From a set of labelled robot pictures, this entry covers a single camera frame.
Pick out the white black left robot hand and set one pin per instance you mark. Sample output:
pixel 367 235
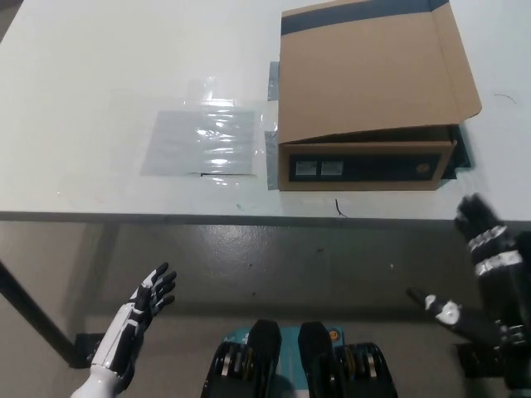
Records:
pixel 132 319

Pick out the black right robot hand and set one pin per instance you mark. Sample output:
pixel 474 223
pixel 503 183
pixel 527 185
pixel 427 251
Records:
pixel 498 282

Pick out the brown cardboard storage box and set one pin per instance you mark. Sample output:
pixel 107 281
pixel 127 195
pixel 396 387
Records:
pixel 365 83

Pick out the black table leg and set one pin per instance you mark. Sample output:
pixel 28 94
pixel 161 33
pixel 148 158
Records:
pixel 37 311

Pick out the clear plastic sleeve with paper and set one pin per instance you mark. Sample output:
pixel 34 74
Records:
pixel 203 141

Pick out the short grey tape strip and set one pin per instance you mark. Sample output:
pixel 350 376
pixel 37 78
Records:
pixel 274 81

